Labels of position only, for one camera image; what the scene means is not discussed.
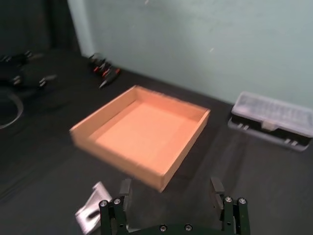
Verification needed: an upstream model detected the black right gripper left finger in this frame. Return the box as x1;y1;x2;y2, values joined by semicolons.
98;178;133;235

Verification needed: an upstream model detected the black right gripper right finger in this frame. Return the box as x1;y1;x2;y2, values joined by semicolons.
210;176;251;235

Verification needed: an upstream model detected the black table cloth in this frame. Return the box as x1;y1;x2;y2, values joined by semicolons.
0;48;313;235

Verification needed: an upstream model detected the shallow brown cardboard tray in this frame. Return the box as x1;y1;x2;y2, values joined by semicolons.
69;84;211;193

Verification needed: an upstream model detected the clear plastic case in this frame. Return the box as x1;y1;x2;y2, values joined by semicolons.
227;91;313;152

